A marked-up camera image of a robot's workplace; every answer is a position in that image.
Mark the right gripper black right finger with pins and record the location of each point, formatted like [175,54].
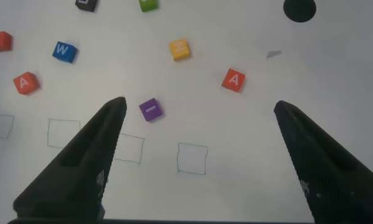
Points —
[335,180]

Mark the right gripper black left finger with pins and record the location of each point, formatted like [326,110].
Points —
[77,174]

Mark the orange block letter A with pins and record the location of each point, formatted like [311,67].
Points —
[233,80]
[25,83]

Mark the purple block letter I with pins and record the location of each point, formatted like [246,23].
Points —
[150,109]

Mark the blue block letter W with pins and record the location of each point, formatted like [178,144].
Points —
[64,52]

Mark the yellow letter block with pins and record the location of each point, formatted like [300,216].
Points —
[179,49]

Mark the black block letter L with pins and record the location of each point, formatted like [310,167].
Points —
[86,5]

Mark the black round table grommet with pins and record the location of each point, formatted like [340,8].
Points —
[299,10]

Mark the green block letter S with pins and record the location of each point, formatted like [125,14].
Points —
[148,5]

